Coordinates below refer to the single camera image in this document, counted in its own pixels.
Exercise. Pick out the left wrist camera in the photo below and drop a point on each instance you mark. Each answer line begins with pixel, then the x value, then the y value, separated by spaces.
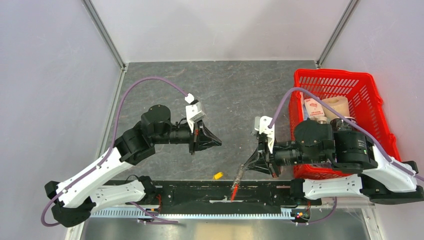
pixel 194 111

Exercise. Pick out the white cable duct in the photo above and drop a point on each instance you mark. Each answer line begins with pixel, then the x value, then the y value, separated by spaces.
pixel 134 212

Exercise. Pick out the yellow tagged key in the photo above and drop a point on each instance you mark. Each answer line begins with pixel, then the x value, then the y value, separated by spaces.
pixel 218 176

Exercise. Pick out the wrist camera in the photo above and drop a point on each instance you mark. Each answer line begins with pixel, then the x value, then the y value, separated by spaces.
pixel 194 111
pixel 263 127

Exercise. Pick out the right aluminium frame post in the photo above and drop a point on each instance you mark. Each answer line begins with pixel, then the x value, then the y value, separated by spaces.
pixel 341 24

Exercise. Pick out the toilet paper roll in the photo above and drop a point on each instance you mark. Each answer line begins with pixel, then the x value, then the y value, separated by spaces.
pixel 338 103

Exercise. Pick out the left aluminium frame post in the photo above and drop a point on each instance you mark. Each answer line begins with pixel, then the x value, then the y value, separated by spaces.
pixel 101 28

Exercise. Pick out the white red carton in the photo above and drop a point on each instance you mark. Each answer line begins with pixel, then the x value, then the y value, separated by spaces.
pixel 313 108

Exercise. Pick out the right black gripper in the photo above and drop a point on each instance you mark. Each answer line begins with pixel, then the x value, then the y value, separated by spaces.
pixel 262 151

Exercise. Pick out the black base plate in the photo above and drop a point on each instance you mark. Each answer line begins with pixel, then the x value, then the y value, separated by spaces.
pixel 214 197

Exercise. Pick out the aluminium frame post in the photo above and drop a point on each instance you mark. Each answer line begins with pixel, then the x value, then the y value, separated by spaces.
pixel 341 24
pixel 101 28

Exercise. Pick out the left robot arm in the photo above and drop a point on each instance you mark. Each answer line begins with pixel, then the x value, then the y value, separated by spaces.
pixel 74 200

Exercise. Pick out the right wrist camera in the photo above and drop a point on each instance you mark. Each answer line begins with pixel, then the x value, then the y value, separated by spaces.
pixel 263 127

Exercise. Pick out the red plastic basket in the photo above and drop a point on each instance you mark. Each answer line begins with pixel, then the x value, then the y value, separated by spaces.
pixel 364 102

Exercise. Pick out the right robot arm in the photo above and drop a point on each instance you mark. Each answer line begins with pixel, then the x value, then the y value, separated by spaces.
pixel 366 173

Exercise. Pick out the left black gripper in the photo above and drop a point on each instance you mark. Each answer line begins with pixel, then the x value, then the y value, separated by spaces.
pixel 201 135

